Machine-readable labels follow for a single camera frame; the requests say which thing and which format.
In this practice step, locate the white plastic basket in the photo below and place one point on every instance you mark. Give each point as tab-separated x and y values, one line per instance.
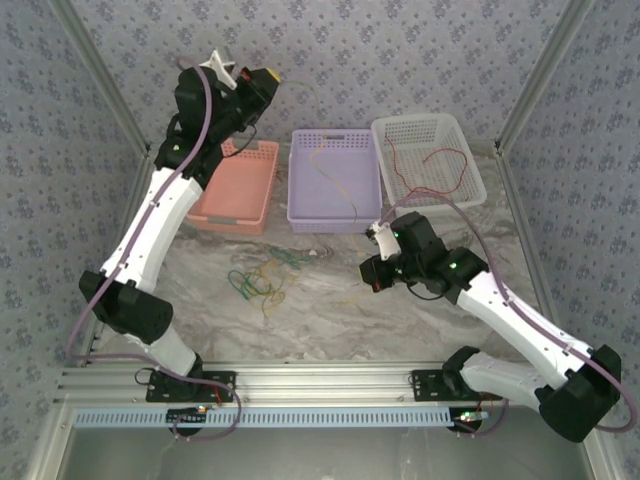
430	145

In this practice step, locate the pink plastic basket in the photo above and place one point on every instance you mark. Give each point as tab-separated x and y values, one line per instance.
240	190

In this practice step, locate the black controller board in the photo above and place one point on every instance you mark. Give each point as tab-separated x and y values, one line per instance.
187	419
467	425

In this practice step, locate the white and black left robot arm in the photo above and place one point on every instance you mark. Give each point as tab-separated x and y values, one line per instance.
150	230

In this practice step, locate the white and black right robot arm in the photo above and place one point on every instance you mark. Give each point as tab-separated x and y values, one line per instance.
520	325

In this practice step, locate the aluminium frame post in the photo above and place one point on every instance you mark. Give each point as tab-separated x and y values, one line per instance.
541	75
102	75

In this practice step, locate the aluminium table side rail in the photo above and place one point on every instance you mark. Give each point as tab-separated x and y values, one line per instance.
49	445
522	225

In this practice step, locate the grey sheet metal panel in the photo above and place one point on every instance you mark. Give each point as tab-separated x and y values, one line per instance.
320	455

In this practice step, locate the purple plastic basket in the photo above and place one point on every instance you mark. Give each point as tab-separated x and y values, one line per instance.
330	200

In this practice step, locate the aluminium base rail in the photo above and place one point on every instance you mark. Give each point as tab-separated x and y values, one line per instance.
320	382

